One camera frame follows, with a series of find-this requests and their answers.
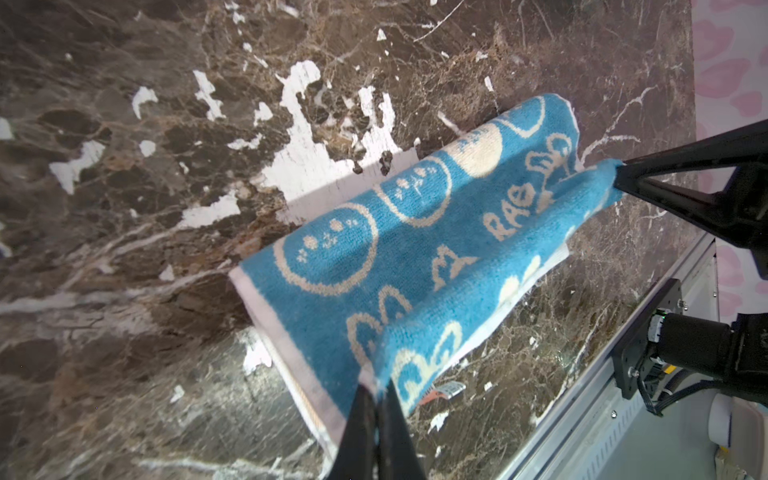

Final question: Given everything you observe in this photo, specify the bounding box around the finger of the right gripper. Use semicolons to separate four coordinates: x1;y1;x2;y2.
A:
614;120;767;279

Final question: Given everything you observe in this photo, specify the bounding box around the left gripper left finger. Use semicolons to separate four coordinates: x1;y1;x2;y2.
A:
326;385;378;480

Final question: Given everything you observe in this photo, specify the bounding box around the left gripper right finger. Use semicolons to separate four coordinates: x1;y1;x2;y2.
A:
376;383;427;480

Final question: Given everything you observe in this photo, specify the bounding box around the teal patterned towel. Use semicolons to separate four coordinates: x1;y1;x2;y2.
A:
230;94;621;456

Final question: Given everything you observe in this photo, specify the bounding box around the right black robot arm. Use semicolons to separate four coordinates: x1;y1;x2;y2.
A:
612;121;767;479

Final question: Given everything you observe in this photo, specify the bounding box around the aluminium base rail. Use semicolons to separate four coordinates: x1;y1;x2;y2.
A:
498;233;715;479

